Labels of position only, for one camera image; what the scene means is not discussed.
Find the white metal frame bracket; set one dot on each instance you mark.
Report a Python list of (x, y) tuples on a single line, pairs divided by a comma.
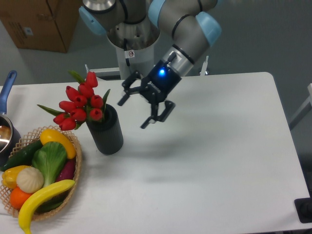
[(114, 73)]

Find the green cucumber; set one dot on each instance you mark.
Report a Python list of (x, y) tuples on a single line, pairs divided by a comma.
[(23, 156)]

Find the black device at table edge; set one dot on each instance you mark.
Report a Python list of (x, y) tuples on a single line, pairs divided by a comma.
[(304, 209)]

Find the purple eggplant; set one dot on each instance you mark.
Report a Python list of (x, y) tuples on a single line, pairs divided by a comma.
[(68, 170)]

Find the yellow banana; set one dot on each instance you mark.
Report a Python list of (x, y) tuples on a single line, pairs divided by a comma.
[(38, 198)]

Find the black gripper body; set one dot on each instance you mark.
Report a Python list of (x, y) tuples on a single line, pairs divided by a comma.
[(160, 81)]

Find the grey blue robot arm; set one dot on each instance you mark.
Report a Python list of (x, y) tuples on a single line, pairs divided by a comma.
[(157, 42)]

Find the orange fruit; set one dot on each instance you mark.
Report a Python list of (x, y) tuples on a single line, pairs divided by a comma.
[(18, 198)]

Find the green lettuce leaf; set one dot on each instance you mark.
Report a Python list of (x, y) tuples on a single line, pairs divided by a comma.
[(50, 160)]

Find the red tulip bouquet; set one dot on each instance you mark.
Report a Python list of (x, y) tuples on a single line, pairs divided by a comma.
[(83, 104)]

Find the white chair part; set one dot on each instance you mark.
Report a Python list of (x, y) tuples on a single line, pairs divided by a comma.
[(302, 110)]

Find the yellow bell pepper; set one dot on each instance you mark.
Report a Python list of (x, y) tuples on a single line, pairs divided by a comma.
[(9, 177)]

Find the brown cardboard box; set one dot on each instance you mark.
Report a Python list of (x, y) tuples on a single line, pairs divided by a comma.
[(46, 25)]

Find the white steamed bun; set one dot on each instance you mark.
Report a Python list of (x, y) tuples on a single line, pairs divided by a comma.
[(30, 180)]

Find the woven wicker basket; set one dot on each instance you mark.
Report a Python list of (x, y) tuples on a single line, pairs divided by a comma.
[(62, 198)]

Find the blue handled steel pot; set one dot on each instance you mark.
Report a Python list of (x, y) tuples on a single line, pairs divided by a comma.
[(9, 136)]

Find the dark grey ribbed vase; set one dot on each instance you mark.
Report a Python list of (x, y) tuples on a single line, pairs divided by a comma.
[(107, 134)]

